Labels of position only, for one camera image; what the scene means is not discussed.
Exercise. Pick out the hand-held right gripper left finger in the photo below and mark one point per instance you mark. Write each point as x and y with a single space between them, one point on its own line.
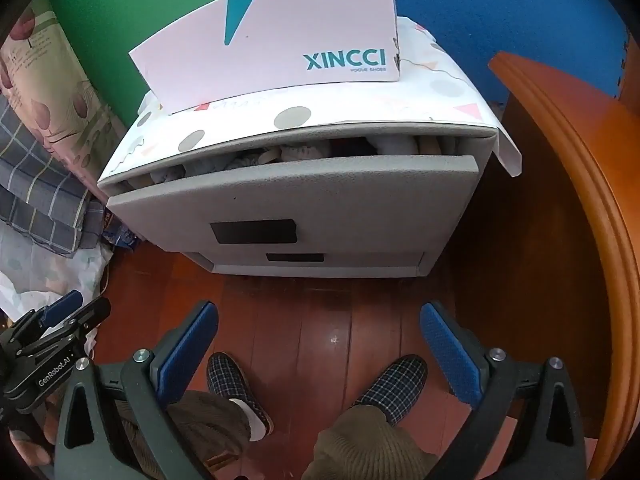
190 345

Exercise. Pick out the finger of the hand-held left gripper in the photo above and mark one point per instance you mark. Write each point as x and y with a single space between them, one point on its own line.
85 317
62 306

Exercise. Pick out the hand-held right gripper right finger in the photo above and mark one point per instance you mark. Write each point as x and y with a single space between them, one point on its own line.
450 355

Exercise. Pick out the pile of underwear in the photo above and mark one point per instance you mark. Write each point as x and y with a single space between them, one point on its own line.
300 152

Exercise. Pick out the white XINCCI shoe box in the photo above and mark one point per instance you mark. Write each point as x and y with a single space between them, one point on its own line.
300 25

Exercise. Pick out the grey lower drawer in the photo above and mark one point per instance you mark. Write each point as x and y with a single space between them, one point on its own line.
375 261

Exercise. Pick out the person's left hand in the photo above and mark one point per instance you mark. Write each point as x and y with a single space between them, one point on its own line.
30 447

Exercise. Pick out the person's left plaid slipper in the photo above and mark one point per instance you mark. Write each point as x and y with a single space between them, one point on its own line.
225 375

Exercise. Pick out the person's plaid slipper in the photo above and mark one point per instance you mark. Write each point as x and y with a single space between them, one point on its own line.
400 380
225 375

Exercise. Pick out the white printed plastic bag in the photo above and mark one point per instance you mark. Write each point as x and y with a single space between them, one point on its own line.
30 270

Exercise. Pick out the person's right plaid slipper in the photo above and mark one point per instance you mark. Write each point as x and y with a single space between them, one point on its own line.
400 380

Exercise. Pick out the person's left leg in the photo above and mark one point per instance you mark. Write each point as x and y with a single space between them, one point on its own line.
210 420

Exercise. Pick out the person's leg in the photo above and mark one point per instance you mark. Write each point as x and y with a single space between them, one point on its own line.
360 445
210 420

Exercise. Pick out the blue snack packet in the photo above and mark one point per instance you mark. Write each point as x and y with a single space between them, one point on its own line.
117 235

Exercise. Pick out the grey plaid blanket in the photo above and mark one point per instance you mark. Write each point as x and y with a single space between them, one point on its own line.
35 185

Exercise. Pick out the person's right leg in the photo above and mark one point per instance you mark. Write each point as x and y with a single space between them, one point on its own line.
360 445

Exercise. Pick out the grey bedside cabinet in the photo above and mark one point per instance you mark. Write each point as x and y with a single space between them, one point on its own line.
489 141

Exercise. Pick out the patterned white cover cloth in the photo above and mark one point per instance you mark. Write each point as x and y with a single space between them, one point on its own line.
240 120

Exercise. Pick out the orange wooden furniture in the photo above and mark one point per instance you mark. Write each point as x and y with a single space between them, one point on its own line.
575 160

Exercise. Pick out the green foam mat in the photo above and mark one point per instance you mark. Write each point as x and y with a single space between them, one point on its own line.
125 20

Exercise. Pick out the blue foam mat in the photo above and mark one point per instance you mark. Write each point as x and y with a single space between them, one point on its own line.
500 10

